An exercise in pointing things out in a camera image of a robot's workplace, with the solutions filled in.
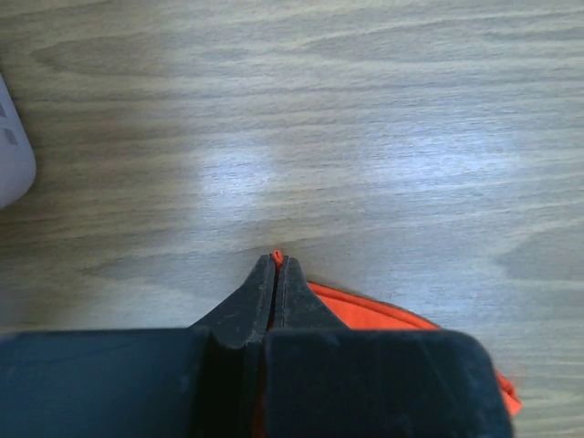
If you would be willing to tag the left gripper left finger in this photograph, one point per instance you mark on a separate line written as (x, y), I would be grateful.
(121, 382)

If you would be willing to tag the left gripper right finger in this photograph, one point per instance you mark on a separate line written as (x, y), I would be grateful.
(347, 365)

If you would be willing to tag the orange t shirt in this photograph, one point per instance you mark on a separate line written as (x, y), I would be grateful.
(378, 315)

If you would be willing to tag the white plastic laundry basket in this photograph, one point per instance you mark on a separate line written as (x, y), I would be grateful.
(18, 167)

